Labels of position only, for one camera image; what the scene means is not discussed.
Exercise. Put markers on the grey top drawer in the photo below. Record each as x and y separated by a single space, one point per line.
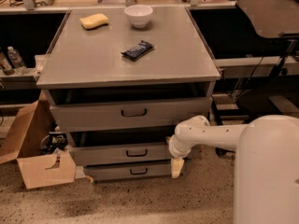
133 114

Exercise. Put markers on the grey bottom drawer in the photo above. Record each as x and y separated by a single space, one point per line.
123 171

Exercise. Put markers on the brown labelled bottle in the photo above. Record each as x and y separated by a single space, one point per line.
5 65

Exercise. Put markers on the grey drawer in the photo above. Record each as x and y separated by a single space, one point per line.
123 171
133 114
128 153

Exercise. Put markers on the black gadget in box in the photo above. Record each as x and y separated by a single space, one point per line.
53 141

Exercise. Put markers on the open cardboard box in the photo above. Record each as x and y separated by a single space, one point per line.
23 145

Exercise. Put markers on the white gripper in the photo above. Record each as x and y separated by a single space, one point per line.
177 152

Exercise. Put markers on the dark blue snack packet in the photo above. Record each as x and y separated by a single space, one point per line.
137 51

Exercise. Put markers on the yellow sponge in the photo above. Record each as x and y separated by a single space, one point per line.
94 21

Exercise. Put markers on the grey drawer cabinet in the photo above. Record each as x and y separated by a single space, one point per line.
86 67

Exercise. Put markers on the black office chair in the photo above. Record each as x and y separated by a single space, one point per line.
264 28

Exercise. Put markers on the white bowl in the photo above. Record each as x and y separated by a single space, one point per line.
138 15

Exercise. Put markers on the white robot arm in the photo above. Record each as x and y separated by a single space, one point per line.
266 187

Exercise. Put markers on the clear plastic water bottle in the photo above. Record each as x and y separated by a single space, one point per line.
17 60

